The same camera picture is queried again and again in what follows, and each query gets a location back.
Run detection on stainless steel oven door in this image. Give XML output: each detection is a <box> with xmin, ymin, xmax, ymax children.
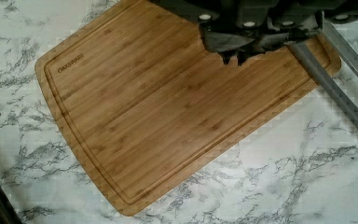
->
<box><xmin>290</xmin><ymin>22</ymin><xmax>358</xmax><ymax>131</ymax></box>

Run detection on bamboo cutting board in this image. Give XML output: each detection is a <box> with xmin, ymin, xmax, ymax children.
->
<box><xmin>34</xmin><ymin>0</ymin><xmax>342</xmax><ymax>217</ymax></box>

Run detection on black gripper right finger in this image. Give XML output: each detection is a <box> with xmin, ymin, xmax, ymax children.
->
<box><xmin>237</xmin><ymin>28</ymin><xmax>319</xmax><ymax>66</ymax></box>

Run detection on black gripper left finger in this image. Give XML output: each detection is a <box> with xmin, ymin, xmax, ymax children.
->
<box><xmin>200</xmin><ymin>26</ymin><xmax>255</xmax><ymax>65</ymax></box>

